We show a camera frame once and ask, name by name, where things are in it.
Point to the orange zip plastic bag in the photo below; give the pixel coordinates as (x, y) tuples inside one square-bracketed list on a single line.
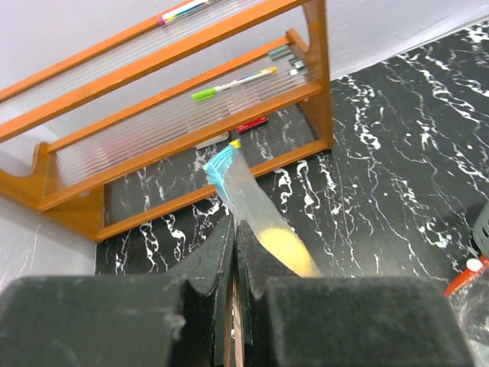
[(468, 295)]

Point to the grey small clip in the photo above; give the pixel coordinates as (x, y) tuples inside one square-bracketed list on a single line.
[(280, 52)]

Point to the red small eraser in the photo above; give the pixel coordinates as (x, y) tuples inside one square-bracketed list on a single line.
[(248, 125)]

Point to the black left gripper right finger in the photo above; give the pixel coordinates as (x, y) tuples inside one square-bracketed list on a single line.
[(286, 320)]

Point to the green white marker pen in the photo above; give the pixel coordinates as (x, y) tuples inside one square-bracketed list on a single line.
[(210, 92)]

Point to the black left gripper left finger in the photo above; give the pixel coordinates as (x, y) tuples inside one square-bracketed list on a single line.
[(180, 317)]

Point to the white plastic basket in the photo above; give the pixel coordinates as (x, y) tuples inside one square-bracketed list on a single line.
[(480, 231)]

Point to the pink white marker pen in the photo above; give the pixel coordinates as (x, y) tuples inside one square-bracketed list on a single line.
[(183, 10)]

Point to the blue zip top bag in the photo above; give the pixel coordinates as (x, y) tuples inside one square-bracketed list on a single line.
[(235, 184)]

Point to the wooden shelf rack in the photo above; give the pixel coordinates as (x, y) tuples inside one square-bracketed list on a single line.
[(141, 152)]

